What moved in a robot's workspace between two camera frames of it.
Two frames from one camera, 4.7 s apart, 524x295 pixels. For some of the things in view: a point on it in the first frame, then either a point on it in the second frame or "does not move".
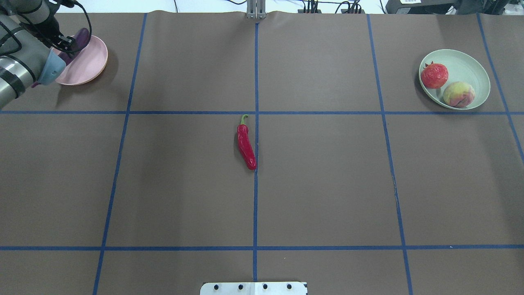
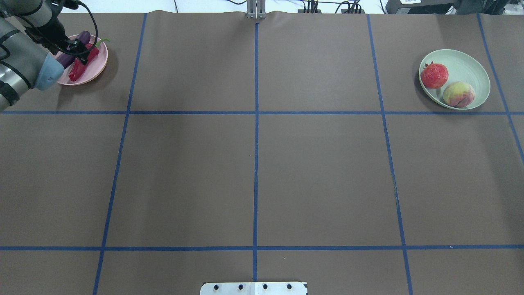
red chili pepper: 245,145 to 78,68
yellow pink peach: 459,94 does not move
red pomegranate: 434,76 does not move
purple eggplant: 81,39 does not move
